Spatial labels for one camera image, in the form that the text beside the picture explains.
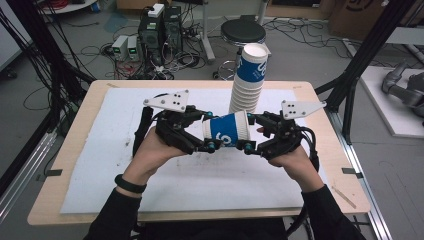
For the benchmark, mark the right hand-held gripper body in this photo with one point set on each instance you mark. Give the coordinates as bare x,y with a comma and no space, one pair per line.
283,138

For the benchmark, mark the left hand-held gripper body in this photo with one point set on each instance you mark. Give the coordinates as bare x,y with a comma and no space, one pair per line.
173,128

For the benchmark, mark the blue label paper cup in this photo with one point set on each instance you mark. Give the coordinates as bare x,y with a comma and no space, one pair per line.
225,128

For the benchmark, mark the stack of white paper cups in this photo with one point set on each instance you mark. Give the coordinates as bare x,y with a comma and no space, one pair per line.
250,83

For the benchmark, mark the person's right hand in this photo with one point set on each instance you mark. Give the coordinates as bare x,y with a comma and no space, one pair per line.
296,166

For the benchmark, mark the person's left hand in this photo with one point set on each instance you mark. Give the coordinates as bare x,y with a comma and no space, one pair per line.
150,158

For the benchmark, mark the white paper sheet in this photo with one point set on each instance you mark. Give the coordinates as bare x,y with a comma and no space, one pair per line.
200,186

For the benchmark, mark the black wristband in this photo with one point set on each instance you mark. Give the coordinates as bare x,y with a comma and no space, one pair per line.
130,185

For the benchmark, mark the black tape piece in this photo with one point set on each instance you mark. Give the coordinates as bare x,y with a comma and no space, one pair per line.
351,172
53,172

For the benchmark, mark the grey metal stand leg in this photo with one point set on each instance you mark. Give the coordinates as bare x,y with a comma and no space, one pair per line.
206,33

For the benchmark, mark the tan tape strip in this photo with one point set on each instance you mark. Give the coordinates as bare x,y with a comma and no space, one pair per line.
344,197

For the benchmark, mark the black round stool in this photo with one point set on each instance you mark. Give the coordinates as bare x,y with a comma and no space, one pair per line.
240,30

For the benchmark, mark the white power supply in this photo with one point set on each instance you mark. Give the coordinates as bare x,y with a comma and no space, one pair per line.
120,46
132,48

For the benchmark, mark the black computer tower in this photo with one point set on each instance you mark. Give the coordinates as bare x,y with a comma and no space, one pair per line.
173,26
151,40

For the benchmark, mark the light wooden table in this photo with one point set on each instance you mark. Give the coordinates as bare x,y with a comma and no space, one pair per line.
71,156

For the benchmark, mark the white platform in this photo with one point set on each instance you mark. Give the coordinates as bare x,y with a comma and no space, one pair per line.
376,86

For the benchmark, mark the small white box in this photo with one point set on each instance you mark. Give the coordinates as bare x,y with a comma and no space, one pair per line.
156,10

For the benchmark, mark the cardboard box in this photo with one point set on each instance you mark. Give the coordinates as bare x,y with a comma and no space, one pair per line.
363,16

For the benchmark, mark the aluminium rail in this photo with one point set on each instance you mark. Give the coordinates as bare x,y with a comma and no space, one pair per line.
373,206
23,173

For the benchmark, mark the black frame post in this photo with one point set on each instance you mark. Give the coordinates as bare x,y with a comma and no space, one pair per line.
370,46

